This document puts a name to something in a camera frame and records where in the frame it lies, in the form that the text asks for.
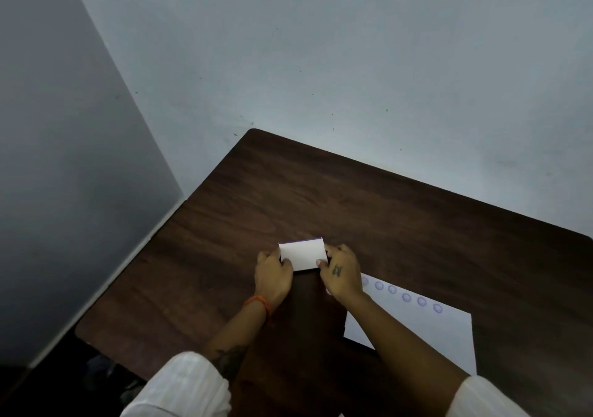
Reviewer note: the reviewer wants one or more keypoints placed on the person's right hand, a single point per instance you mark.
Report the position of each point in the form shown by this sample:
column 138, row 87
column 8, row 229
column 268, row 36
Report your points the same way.
column 340, row 273

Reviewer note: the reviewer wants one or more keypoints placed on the person's left hand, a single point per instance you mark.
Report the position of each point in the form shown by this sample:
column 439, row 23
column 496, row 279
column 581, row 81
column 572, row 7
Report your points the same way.
column 273, row 280

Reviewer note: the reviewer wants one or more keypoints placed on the person's left thumb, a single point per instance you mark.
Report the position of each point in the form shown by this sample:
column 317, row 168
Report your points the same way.
column 286, row 264

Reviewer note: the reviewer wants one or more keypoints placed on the person's right thumb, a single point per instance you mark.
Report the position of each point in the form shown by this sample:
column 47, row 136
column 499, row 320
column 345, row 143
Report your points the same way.
column 321, row 264

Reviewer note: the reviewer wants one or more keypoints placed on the person's right forearm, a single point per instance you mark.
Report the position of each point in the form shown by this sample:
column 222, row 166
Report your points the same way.
column 403, row 347

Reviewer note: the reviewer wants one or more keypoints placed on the person's left forearm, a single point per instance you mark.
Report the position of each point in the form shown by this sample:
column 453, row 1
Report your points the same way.
column 234, row 338

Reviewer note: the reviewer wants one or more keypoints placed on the orange thread wristband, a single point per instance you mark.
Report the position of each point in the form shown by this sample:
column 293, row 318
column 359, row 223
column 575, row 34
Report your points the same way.
column 258, row 302

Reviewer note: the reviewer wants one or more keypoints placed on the dark wooden table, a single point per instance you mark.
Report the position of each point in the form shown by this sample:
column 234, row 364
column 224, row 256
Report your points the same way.
column 370, row 254

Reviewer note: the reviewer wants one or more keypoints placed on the white paper sheet with circles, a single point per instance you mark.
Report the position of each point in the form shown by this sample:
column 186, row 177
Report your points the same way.
column 417, row 326

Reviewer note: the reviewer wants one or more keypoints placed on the white left sleeve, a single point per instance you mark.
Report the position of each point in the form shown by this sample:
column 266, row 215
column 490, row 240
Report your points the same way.
column 183, row 386

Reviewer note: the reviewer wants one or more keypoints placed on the white sleeve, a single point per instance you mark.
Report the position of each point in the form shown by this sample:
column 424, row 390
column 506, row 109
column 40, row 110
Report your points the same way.
column 183, row 386
column 484, row 398

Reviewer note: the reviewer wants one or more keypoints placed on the white right sleeve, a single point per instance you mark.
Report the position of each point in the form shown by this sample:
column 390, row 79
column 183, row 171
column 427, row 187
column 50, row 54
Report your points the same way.
column 484, row 398

